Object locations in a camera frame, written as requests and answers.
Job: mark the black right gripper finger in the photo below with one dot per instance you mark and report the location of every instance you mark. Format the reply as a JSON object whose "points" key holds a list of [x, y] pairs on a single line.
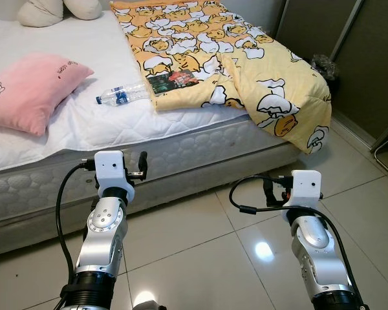
{"points": [[269, 194]]}

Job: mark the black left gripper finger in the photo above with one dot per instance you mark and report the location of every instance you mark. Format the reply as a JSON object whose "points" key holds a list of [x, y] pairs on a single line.
{"points": [[143, 163]]}

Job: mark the clear plastic water bottle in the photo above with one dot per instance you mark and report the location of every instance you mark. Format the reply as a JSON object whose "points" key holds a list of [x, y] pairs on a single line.
{"points": [[119, 95]]}

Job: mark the dark book with red print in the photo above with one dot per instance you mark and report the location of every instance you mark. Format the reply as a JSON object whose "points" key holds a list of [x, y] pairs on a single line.
{"points": [[171, 81]]}

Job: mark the yellow cartoon egg blanket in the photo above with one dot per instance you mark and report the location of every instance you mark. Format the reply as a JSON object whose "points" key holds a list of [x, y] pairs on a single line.
{"points": [[181, 39]]}

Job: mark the pink bunny pillow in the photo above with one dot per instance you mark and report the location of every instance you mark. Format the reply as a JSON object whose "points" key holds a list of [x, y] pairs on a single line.
{"points": [[26, 90]]}

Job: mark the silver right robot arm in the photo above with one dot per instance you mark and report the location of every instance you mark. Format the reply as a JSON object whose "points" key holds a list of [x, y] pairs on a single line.
{"points": [[313, 242]]}

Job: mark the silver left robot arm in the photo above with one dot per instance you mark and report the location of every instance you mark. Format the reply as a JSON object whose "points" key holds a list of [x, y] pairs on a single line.
{"points": [[103, 226]]}

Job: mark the grey quilted mattress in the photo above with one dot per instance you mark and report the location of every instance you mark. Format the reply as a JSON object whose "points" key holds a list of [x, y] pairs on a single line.
{"points": [[200, 152]]}

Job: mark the white quilted mattress pad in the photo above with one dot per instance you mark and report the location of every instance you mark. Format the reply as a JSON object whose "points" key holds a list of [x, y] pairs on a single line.
{"points": [[84, 123]]}

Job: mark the black bin with plastic bag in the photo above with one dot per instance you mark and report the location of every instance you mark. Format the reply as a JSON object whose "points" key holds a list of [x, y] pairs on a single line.
{"points": [[324, 68]]}

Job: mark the dark grey robot left leg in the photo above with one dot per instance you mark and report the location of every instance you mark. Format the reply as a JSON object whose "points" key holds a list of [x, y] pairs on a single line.
{"points": [[149, 306]]}

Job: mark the dark grey wardrobe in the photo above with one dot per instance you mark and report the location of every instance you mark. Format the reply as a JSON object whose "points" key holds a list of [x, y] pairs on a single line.
{"points": [[368, 64]]}

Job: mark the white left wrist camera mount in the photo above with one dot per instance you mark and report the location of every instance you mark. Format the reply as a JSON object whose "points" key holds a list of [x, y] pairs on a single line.
{"points": [[110, 168]]}

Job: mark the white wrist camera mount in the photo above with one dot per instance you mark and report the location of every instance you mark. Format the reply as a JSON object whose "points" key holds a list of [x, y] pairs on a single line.
{"points": [[110, 168], [305, 187]]}

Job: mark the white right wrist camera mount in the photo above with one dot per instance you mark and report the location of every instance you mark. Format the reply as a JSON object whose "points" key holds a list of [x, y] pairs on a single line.
{"points": [[305, 187]]}

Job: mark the black metal frame chair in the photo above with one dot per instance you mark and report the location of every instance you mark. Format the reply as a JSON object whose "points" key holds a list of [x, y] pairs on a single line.
{"points": [[374, 150]]}

